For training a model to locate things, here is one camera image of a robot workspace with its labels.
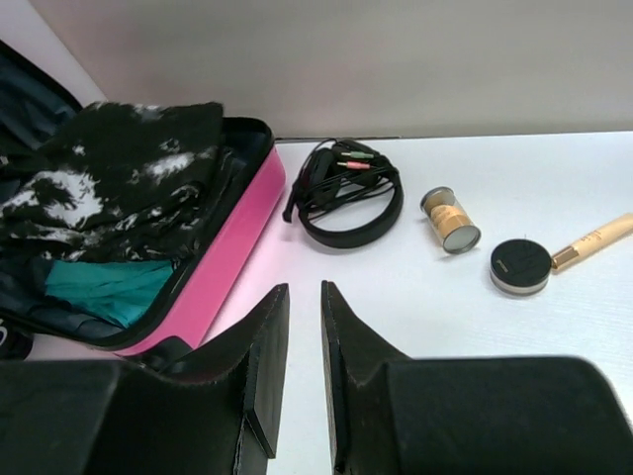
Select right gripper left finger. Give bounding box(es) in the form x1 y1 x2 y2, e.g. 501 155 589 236
154 284 290 457

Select black wired headphones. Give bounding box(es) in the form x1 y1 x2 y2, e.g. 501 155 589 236
282 138 405 249

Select black lid powder jar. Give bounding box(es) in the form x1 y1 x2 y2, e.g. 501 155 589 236
490 238 552 296

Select pink hard-shell suitcase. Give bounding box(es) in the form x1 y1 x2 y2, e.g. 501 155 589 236
1 46 286 358

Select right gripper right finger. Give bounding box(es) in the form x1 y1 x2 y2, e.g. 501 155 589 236
320 280 415 474

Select clear jar with sponge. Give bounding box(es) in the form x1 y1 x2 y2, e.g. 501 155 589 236
420 186 482 254

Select beige concealer tube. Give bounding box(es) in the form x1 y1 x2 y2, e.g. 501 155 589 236
551 213 632 272

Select black white patterned garment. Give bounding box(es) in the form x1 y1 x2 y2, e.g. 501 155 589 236
1 102 231 263

